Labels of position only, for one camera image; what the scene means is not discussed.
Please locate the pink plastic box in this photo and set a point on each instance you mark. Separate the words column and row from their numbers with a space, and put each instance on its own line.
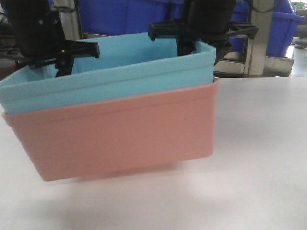
column 119, row 134

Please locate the large blue bin right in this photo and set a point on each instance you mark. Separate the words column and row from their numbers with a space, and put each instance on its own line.
column 285, row 22

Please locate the metal shelf rack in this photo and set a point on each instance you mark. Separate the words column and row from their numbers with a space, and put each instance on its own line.
column 250, row 62

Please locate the large blue bin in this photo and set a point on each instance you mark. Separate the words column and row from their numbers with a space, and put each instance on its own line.
column 285, row 22
column 121, row 17

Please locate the large blue bin left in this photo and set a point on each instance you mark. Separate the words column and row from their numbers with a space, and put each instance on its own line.
column 121, row 17

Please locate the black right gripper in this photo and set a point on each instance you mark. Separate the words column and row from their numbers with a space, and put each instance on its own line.
column 206, row 20

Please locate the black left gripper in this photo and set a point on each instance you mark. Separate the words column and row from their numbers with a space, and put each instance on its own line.
column 40, row 36

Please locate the light blue plastic box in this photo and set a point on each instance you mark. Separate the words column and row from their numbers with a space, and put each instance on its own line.
column 128, row 65

